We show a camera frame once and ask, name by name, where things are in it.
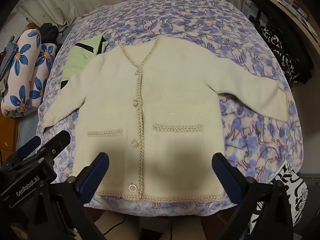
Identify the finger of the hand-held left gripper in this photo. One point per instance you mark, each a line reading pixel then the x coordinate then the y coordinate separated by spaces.
pixel 31 143
pixel 58 140

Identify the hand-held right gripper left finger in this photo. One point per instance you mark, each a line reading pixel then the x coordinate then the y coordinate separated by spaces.
pixel 96 172

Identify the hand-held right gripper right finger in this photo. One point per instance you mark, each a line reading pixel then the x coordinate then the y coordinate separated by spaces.
pixel 225 177

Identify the cream knit cardigan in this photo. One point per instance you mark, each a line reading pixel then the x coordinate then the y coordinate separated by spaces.
pixel 175 92

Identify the grey blue bed sheet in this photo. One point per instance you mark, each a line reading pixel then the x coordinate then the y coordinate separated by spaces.
pixel 28 130

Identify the floral print rolled quilt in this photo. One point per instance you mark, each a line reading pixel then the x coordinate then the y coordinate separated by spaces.
pixel 21 67
pixel 41 75

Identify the black and white printed cloth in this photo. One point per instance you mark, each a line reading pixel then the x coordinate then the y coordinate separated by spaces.
pixel 297 192

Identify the light green jacket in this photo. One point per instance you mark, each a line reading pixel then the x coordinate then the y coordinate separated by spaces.
pixel 77 60

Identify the blue denim garment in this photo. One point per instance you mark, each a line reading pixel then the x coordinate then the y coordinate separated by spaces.
pixel 7 55

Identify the black clothing pile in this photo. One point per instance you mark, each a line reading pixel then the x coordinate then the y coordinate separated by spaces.
pixel 48 32

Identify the brown cloth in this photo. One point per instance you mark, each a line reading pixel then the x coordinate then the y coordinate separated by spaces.
pixel 31 26

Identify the black white patterned garment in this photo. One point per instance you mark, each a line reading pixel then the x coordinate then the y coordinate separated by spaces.
pixel 285 55

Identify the black bag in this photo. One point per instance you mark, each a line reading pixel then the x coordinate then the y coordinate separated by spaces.
pixel 258 21

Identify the purple cat print blanket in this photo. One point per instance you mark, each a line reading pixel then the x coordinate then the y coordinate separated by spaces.
pixel 187 17

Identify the wooden shelf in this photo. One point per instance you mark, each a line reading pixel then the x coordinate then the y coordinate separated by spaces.
pixel 300 27

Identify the white labelled box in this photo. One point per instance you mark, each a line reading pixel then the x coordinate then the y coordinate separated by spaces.
pixel 250 7

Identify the wooden bed frame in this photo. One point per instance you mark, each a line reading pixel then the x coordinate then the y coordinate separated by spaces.
pixel 8 135

